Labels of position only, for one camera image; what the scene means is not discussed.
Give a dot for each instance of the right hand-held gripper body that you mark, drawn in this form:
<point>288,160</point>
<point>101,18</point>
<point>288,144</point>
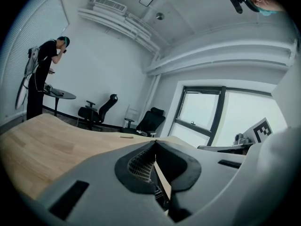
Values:
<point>261,131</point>

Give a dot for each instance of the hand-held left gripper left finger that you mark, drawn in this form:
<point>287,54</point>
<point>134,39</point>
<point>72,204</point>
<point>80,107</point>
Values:
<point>105,196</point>

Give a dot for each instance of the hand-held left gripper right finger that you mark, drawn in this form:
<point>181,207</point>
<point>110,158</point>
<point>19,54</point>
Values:
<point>223,185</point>

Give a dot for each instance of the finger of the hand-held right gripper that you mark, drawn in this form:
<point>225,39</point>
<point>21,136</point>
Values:
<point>223,147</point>

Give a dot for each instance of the black framed window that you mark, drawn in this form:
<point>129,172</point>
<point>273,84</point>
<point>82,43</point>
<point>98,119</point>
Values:
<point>244,112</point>

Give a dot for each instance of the person's white shirt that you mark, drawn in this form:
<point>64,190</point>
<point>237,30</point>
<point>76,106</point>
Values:
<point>289,102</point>

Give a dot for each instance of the black office chair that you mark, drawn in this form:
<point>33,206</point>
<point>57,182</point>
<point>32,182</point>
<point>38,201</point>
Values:
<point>150,122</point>
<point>98,114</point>

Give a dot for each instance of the round black table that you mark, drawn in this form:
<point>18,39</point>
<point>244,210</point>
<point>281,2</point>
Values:
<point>63,95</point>

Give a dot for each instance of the white oval board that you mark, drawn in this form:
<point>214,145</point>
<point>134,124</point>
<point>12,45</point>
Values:
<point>21,95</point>

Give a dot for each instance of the round ceiling spotlight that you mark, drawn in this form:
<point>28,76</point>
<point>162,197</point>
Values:
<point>160,16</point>

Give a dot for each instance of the white ceiling pipes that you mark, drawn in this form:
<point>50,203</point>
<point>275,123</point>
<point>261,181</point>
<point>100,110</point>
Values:
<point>122,25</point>

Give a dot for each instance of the white air vent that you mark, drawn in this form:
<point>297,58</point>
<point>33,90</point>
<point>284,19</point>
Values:
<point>110,5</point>

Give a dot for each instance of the white window blind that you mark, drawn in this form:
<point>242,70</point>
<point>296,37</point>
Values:
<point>28,32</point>

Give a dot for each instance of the black head-mounted camera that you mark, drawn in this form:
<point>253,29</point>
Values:
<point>237,1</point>

